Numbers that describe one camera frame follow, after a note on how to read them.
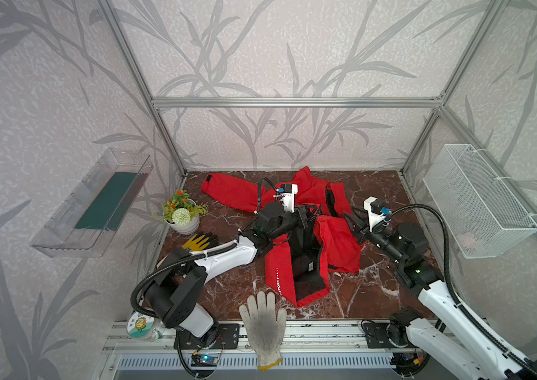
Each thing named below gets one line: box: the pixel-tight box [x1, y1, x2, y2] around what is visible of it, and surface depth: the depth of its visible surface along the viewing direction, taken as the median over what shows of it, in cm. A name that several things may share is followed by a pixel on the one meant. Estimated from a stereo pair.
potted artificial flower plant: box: [162, 189, 209, 236], surface depth 89 cm
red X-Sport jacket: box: [200, 167, 366, 308], surface depth 83 cm
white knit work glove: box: [239, 290, 288, 371], surface depth 77 cm
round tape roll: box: [126, 311, 166, 342], surface depth 70 cm
